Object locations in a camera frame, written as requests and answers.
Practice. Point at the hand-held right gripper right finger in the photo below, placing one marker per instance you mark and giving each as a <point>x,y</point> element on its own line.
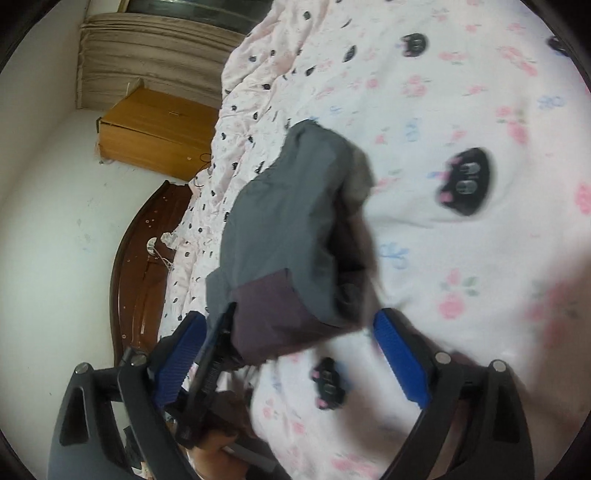
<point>401,364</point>

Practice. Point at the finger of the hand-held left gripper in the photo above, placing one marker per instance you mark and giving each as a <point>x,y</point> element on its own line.
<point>219,337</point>

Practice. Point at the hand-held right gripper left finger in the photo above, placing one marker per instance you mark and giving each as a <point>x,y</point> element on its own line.
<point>178,364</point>

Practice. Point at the grey and purple jacket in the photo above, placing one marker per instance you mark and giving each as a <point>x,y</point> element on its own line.
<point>286,207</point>

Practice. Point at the person's left hand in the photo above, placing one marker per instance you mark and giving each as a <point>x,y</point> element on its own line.
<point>224,454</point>

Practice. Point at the dark wooden headboard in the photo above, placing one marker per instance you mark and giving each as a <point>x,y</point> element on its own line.
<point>134,277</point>

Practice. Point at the pink printed blanket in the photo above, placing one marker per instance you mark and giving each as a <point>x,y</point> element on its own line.
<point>461,286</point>

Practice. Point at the light wooden cabinet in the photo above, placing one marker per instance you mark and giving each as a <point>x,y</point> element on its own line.
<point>152,134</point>

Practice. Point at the beige curtain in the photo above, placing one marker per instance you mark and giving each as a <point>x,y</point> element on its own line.
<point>152,50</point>

